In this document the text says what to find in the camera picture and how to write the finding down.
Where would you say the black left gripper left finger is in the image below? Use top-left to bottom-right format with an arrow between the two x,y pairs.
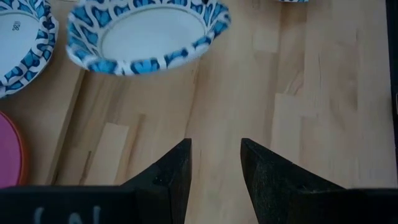
120,138 -> 193,224

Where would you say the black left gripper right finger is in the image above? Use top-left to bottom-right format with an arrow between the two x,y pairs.
241,138 -> 345,224

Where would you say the pink plastic plate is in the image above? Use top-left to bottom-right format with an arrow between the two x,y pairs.
0,111 -> 24,190

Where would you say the black metal table frame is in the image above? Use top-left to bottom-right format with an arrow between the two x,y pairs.
385,0 -> 398,126

